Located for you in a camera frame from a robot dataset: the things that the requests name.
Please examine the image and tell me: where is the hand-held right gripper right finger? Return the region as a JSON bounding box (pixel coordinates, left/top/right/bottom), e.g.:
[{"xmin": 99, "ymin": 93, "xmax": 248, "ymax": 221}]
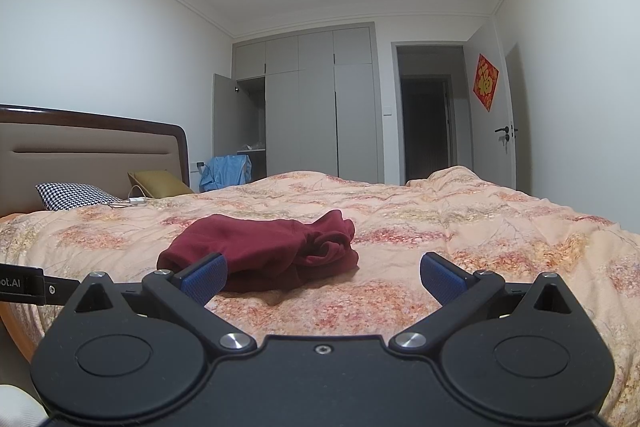
[{"xmin": 389, "ymin": 252, "xmax": 586, "ymax": 355}]

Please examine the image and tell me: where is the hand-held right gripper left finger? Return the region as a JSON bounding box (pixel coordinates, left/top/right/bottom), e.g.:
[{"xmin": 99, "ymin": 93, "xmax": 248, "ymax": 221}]
[{"xmin": 65, "ymin": 252, "xmax": 257, "ymax": 358}]

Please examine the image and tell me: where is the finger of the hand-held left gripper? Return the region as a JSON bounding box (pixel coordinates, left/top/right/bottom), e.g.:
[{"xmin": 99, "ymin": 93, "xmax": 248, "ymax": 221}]
[{"xmin": 43, "ymin": 276, "xmax": 83, "ymax": 307}]

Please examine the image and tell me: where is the dark red sweater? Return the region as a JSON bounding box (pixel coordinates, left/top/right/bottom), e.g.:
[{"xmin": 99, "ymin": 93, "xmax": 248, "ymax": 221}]
[{"xmin": 156, "ymin": 209, "xmax": 361, "ymax": 293}]

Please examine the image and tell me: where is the bed with floral peach duvet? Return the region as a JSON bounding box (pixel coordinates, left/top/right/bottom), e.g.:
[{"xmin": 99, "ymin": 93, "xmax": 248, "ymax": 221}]
[{"xmin": 0, "ymin": 167, "xmax": 640, "ymax": 410}]

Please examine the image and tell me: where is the houndstooth pillow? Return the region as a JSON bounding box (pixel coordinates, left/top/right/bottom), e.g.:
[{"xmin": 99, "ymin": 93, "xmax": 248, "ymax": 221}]
[{"xmin": 35, "ymin": 183, "xmax": 124, "ymax": 212}]

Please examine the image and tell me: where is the olive green pillow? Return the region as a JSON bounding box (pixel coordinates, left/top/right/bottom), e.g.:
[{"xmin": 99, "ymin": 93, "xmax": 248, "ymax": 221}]
[{"xmin": 127, "ymin": 170, "xmax": 195, "ymax": 199}]

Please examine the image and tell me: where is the blue garment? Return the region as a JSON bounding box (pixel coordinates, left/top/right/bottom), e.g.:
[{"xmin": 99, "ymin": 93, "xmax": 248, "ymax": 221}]
[{"xmin": 199, "ymin": 154, "xmax": 253, "ymax": 193}]

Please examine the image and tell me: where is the white cloth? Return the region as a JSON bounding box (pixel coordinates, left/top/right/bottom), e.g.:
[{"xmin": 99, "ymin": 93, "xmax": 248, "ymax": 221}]
[{"xmin": 0, "ymin": 383, "xmax": 45, "ymax": 427}]

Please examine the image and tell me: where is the white room door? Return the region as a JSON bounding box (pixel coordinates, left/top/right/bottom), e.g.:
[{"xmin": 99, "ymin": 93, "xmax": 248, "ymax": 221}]
[{"xmin": 464, "ymin": 24, "xmax": 532, "ymax": 198}]

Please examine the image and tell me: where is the brown padded bed headboard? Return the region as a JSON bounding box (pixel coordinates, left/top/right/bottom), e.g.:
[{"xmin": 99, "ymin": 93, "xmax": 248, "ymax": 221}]
[{"xmin": 0, "ymin": 104, "xmax": 191, "ymax": 219}]

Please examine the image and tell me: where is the red door decoration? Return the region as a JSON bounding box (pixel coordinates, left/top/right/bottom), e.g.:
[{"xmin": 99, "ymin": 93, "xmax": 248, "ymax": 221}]
[{"xmin": 472, "ymin": 53, "xmax": 500, "ymax": 113}]

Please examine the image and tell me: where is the grey built-in wardrobe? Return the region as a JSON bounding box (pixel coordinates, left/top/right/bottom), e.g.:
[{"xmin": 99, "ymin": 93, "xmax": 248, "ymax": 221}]
[{"xmin": 212, "ymin": 22, "xmax": 379, "ymax": 186}]

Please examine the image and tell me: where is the white charger with cable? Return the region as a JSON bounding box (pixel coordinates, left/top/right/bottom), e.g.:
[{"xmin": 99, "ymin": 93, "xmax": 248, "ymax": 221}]
[{"xmin": 110, "ymin": 187, "xmax": 150, "ymax": 209}]

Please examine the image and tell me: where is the grey door frame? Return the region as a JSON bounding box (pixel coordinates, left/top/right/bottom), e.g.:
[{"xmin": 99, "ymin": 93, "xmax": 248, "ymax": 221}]
[{"xmin": 390, "ymin": 40, "xmax": 473, "ymax": 186}]

